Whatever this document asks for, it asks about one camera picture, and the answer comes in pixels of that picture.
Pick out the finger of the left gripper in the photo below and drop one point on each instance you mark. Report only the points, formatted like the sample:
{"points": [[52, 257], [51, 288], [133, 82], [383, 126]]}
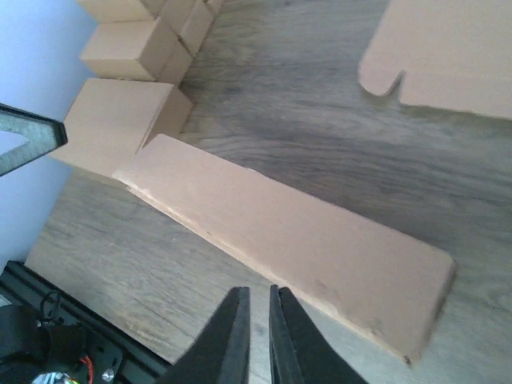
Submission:
{"points": [[43, 135]]}

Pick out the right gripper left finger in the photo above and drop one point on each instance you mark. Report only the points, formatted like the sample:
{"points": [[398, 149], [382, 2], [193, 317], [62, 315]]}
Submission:
{"points": [[221, 352]]}

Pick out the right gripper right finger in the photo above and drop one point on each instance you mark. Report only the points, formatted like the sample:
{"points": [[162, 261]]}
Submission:
{"points": [[298, 351]]}

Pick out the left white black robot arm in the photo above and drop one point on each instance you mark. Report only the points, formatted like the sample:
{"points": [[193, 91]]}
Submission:
{"points": [[37, 341]]}

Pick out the large front folded cardboard box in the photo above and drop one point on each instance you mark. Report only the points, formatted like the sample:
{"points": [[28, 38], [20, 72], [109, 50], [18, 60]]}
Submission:
{"points": [[111, 120]]}

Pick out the stack of flat cardboard blanks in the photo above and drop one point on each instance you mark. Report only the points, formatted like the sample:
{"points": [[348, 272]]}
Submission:
{"points": [[451, 55]]}

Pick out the black aluminium frame rail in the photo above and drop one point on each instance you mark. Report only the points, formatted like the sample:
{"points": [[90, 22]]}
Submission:
{"points": [[22, 286]]}

